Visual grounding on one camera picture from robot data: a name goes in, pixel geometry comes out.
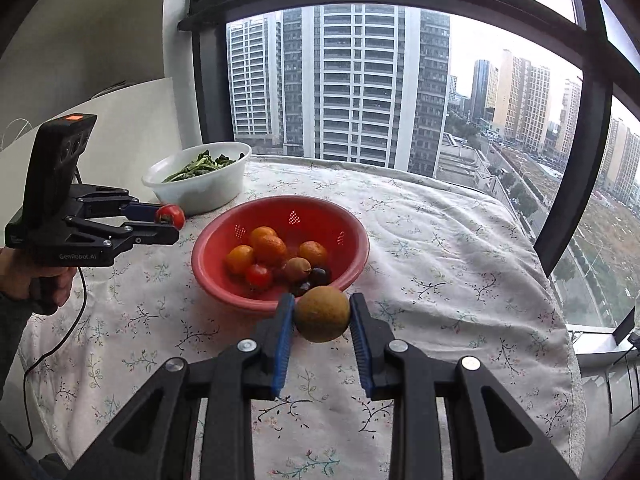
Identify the red tomato with stem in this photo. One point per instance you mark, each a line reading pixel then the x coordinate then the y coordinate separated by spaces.
pixel 172 215

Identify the white cabinet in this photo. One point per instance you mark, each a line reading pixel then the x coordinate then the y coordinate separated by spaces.
pixel 124 61

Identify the left hand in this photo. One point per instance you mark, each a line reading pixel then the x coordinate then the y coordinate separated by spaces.
pixel 18 271

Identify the red plastic colander basket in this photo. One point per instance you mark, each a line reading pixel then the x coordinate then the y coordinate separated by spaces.
pixel 296 219

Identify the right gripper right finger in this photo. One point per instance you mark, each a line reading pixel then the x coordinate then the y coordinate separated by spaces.
pixel 491 436

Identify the orange mandarin top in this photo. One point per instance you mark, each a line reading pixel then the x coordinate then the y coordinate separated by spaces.
pixel 314 253

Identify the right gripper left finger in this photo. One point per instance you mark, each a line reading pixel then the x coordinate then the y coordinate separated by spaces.
pixel 153 435

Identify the green leafy vegetables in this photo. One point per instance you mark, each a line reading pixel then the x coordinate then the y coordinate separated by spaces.
pixel 203 164

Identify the dark purple plum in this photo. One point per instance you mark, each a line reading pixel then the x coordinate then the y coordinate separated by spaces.
pixel 319 277
pixel 299 289

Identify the white plastic bowl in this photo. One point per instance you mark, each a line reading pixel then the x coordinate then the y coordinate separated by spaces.
pixel 204 193

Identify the brown longan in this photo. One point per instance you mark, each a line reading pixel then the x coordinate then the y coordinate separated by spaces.
pixel 297 270
pixel 322 314

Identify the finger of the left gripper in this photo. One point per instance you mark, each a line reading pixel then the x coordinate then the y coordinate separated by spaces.
pixel 99 201
pixel 132 233

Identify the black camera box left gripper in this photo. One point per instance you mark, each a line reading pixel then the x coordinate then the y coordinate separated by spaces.
pixel 52 164

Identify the large orange mandarin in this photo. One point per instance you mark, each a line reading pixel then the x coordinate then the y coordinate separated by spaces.
pixel 270 251

